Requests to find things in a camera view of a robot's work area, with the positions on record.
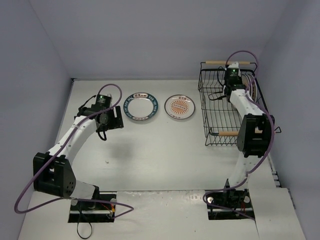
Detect black wire dish rack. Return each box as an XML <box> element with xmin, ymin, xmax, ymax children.
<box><xmin>197</xmin><ymin>59</ymin><xmax>281</xmax><ymax>146</ymax></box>

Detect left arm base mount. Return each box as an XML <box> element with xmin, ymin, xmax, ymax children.
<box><xmin>68</xmin><ymin>200</ymin><xmax>116</xmax><ymax>223</ymax></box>

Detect red character plate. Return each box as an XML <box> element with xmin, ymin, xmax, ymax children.
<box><xmin>247</xmin><ymin>72</ymin><xmax>257</xmax><ymax>101</ymax></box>
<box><xmin>251</xmin><ymin>76</ymin><xmax>258</xmax><ymax>102</ymax></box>
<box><xmin>230</xmin><ymin>102</ymin><xmax>237</xmax><ymax>111</ymax></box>

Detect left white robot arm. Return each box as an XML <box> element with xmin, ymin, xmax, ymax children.
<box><xmin>33</xmin><ymin>94</ymin><xmax>124</xmax><ymax>210</ymax></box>

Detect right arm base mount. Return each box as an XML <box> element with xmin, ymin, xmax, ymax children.
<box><xmin>202</xmin><ymin>188</ymin><xmax>256</xmax><ymax>221</ymax></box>

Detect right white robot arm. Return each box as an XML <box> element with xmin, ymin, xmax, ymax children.
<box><xmin>221</xmin><ymin>64</ymin><xmax>275</xmax><ymax>206</ymax></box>

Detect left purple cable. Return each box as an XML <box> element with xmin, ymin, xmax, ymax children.
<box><xmin>14</xmin><ymin>83</ymin><xmax>136</xmax><ymax>220</ymax></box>

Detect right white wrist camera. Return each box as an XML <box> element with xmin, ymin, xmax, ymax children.
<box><xmin>225</xmin><ymin>61</ymin><xmax>240</xmax><ymax>69</ymax></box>

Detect teal rimmed white plate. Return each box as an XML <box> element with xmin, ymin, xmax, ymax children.
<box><xmin>123</xmin><ymin>92</ymin><xmax>159</xmax><ymax>122</ymax></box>

